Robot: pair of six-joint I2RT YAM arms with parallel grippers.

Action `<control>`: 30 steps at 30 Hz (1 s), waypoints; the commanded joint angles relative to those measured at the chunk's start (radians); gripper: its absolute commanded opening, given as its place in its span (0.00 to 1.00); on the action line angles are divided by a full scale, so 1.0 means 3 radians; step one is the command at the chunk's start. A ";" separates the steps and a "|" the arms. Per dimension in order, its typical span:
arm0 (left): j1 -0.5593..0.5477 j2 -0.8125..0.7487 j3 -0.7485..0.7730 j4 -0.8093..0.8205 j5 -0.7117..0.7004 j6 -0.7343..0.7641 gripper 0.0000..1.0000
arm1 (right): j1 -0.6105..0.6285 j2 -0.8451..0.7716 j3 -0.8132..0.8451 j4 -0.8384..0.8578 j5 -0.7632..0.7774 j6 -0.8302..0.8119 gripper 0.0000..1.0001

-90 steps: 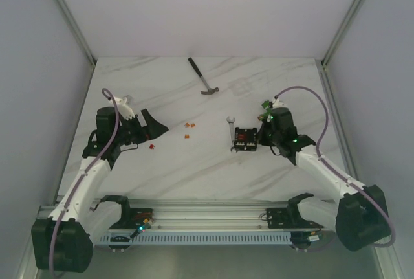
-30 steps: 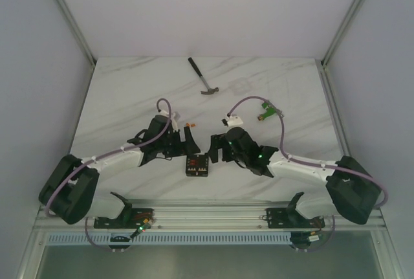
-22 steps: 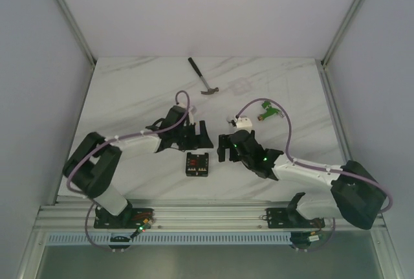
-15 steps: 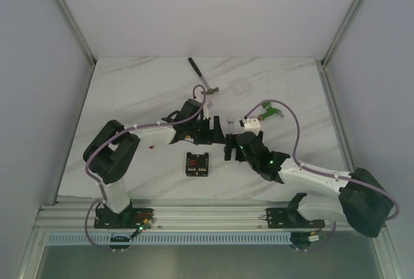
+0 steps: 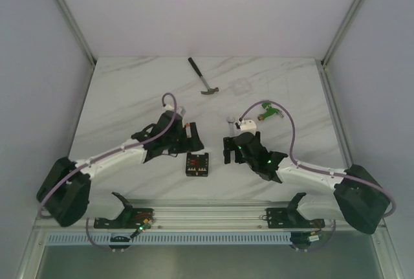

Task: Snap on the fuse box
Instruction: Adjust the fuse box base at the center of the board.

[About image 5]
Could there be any silver combination wrench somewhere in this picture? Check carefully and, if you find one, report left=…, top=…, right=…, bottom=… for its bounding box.
left=226, top=117, right=235, bottom=137

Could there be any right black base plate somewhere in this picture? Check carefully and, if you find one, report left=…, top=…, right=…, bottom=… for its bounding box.
left=265, top=208, right=325, bottom=229

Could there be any clear plastic fuse box cover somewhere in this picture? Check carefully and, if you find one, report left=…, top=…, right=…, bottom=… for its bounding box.
left=228, top=78, right=253, bottom=96

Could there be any orange blade fuse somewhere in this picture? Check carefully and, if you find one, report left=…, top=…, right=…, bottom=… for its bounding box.
left=185, top=123, right=191, bottom=139

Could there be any aluminium frame post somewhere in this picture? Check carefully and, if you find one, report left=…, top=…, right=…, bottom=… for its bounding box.
left=321, top=0, right=365, bottom=68
left=55, top=0, right=97, bottom=67

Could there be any black fuse box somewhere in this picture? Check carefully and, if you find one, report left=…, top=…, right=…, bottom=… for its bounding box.
left=185, top=153, right=210, bottom=177

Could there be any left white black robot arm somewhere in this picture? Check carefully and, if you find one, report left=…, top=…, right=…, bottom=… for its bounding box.
left=36, top=111, right=204, bottom=229

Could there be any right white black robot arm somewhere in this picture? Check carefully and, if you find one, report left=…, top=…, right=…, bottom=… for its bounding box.
left=223, top=132, right=391, bottom=234

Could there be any grey slotted cable duct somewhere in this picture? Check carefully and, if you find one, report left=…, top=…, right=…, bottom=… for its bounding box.
left=45, top=233, right=373, bottom=247

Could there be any right aluminium frame post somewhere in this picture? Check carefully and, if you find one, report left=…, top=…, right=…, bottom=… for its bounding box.
left=321, top=0, right=365, bottom=68

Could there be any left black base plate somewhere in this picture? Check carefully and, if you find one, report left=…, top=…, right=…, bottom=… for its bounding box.
left=93, top=208, right=153, bottom=229

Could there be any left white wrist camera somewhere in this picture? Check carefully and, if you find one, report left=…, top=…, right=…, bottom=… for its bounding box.
left=164, top=104, right=186, bottom=118

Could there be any claw hammer black handle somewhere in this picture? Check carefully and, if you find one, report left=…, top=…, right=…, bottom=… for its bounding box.
left=188, top=58, right=219, bottom=96

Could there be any aluminium mounting rail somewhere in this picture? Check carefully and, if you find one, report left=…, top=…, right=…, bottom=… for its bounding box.
left=34, top=197, right=386, bottom=232

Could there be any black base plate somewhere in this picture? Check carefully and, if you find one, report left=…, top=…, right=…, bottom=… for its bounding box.
left=265, top=208, right=325, bottom=229
left=93, top=208, right=153, bottom=229

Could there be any left aluminium frame post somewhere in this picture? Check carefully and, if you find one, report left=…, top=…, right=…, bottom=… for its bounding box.
left=55, top=0, right=97, bottom=67

